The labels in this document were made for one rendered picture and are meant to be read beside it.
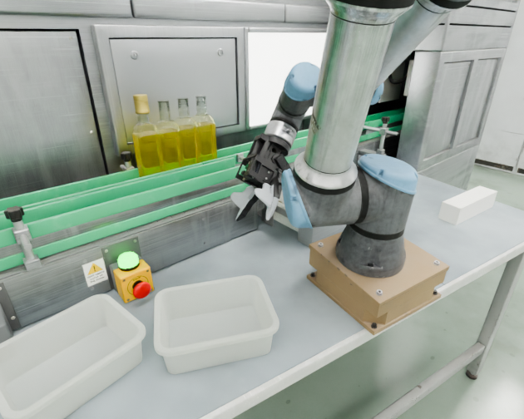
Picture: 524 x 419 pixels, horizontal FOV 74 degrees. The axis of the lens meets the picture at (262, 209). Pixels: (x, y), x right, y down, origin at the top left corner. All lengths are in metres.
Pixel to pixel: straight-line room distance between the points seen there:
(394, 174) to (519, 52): 3.75
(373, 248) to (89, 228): 0.61
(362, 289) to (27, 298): 0.68
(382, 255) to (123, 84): 0.80
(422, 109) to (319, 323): 1.11
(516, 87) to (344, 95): 3.90
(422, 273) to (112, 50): 0.93
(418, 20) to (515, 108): 3.79
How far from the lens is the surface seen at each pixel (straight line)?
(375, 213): 0.70
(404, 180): 0.69
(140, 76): 1.10
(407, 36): 0.66
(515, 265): 1.51
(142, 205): 0.87
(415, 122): 1.66
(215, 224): 0.98
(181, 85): 1.15
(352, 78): 0.52
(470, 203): 1.31
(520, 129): 4.41
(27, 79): 1.06
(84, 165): 1.12
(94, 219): 0.84
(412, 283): 0.80
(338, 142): 0.57
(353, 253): 0.77
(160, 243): 0.91
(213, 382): 0.69
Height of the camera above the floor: 1.29
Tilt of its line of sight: 26 degrees down
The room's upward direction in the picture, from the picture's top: straight up
